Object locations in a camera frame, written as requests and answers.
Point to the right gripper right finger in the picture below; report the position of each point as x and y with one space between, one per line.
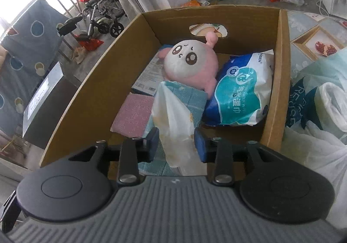
219 152

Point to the cardboard box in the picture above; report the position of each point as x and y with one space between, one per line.
90 114

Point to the blue white wipes pack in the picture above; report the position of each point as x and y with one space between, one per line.
243 91

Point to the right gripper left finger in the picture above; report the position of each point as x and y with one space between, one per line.
132 152

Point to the grey booklet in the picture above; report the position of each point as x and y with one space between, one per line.
150 78

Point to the white blue plastic bag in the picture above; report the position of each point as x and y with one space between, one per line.
315 132

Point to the pink white plush toy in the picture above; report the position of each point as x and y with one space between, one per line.
193 63

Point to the blue dotted cloth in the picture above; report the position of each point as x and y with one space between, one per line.
31 46

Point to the pink sponge cloth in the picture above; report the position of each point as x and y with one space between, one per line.
133 116

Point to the wheelchair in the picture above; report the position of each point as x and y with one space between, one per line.
101 16

